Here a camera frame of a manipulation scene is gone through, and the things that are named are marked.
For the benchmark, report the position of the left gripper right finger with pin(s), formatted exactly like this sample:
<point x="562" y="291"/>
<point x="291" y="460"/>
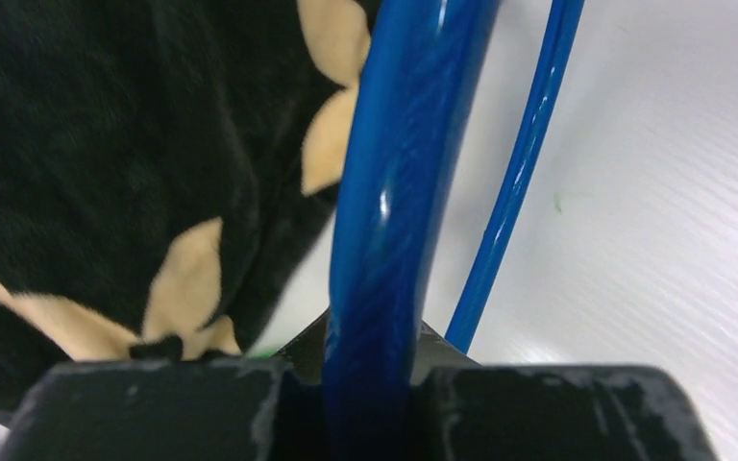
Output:
<point x="547" y="413"/>

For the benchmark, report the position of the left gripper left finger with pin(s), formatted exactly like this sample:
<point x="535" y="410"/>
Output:
<point x="223" y="409"/>

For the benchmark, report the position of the blue cable lock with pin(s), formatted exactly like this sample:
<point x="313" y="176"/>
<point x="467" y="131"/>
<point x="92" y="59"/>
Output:
<point x="416" y="93"/>

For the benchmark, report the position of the black floral pillow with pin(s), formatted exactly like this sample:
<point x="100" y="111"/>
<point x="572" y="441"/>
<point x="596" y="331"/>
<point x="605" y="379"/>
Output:
<point x="165" y="167"/>

